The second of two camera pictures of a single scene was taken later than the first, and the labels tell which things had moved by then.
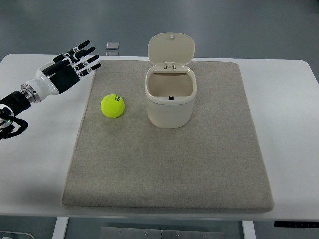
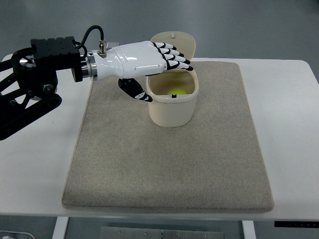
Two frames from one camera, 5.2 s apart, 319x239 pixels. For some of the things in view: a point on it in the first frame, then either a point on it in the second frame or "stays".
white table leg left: [60, 228] stays
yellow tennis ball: [112, 105] to [177, 91]
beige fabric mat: [214, 163] stays
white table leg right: [248, 229] stays
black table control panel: [296, 224] stays
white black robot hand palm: [44, 85] to [138, 59]
